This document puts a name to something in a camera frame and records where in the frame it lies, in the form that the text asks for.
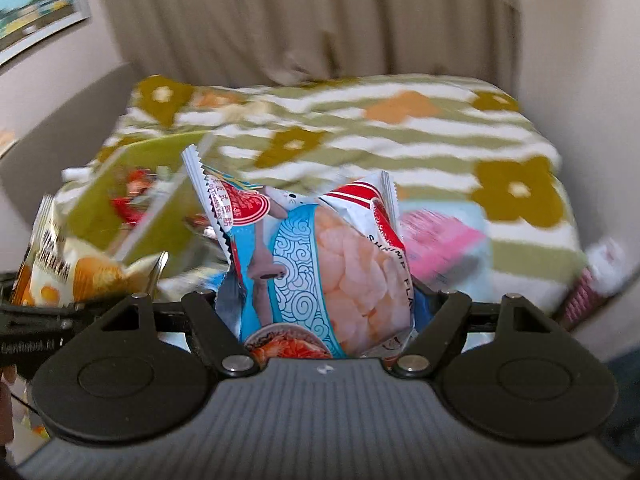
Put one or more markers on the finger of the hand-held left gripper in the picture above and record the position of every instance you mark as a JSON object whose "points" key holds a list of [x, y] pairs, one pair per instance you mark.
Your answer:
{"points": [[45, 317]]}

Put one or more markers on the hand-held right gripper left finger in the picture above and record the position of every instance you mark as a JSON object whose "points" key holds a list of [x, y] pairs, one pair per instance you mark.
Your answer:
{"points": [[210, 320]]}

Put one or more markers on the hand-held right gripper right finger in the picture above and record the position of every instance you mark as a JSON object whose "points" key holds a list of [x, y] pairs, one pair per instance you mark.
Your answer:
{"points": [[440, 320]]}

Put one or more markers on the yellow potato chip packet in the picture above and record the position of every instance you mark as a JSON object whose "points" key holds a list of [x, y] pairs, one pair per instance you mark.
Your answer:
{"points": [[85, 270]]}

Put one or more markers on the blue shrimp chip packet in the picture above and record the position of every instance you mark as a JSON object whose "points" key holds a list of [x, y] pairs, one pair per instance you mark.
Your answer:
{"points": [[340, 270]]}

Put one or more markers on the person's left hand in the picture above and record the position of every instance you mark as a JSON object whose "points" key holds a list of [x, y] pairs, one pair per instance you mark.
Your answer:
{"points": [[5, 400]]}

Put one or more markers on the pile of snack packets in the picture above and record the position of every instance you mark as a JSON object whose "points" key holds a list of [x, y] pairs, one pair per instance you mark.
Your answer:
{"points": [[135, 195]]}

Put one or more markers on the pink striped snack packet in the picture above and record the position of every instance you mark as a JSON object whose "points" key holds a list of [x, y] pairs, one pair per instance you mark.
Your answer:
{"points": [[595, 280]]}

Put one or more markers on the green striped floral blanket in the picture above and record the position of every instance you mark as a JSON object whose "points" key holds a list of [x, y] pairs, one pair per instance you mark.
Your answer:
{"points": [[400, 160]]}

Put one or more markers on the beige curtain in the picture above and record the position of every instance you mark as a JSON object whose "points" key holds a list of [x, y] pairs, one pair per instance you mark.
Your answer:
{"points": [[300, 15]]}

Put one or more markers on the grey bed frame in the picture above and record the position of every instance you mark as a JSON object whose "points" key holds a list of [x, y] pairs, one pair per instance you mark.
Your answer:
{"points": [[45, 135]]}

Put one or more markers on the framed wall picture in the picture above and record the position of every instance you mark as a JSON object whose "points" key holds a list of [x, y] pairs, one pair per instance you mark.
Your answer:
{"points": [[35, 0]]}

